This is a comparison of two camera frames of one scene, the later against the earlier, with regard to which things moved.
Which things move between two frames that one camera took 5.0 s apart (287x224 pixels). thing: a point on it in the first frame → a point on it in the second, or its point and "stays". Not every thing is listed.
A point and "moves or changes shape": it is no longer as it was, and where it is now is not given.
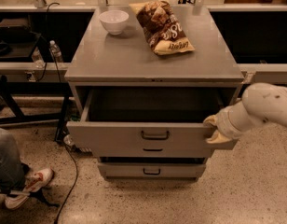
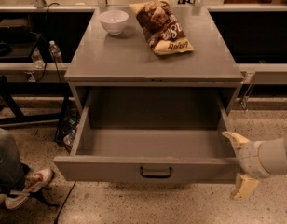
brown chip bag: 162,29 stays
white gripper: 224,124 → 250,159
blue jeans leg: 9,172 stays
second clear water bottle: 37,58 stays
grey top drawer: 145,123 moves or changes shape
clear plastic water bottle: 56,51 stays
